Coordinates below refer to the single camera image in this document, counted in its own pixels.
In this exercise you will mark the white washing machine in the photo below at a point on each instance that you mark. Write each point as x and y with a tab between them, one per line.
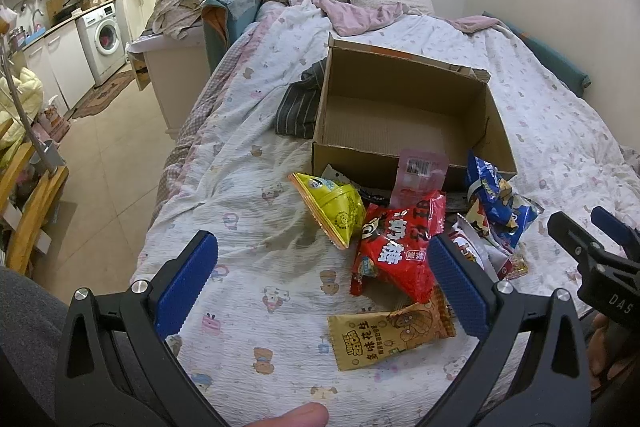
100	37

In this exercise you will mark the teal bed edge cushion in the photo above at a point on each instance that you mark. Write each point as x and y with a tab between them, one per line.
557	67

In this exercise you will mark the floral white bed quilt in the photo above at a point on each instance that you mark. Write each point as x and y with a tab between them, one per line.
256	342

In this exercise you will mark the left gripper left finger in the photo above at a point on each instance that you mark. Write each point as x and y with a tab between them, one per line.
115	367

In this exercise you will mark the pink blanket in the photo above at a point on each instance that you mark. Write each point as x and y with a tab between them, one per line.
352	20

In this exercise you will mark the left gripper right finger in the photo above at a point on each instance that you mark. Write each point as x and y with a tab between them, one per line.
529	367

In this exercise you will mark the tan peanut snack packet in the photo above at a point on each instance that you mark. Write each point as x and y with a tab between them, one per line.
362	340

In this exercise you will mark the white kitchen cabinet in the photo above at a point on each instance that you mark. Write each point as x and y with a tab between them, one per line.
59	62

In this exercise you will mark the dark striped cloth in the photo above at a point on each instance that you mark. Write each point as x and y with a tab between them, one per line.
297	113

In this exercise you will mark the white storage cabinet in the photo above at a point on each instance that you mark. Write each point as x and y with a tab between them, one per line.
178	71

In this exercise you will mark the right hand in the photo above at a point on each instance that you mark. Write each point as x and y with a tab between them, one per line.
612	353

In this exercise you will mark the pink bear snack packet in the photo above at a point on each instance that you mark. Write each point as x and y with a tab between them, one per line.
419	173

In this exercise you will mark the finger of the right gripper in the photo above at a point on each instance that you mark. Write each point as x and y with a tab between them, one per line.
623	235
575	240

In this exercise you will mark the white red snack bag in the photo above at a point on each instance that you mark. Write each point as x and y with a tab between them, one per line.
472	234

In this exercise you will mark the blue chip bag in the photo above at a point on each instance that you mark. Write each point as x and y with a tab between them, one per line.
500	214

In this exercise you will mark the patterned floor mat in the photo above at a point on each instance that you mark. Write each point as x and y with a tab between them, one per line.
100	98

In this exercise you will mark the brown cardboard box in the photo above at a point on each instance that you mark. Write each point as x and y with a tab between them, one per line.
376	102

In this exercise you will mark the left hand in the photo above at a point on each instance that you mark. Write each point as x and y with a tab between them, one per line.
309	415

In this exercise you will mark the yellow triangular snack bag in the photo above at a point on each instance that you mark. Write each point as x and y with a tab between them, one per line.
337	208

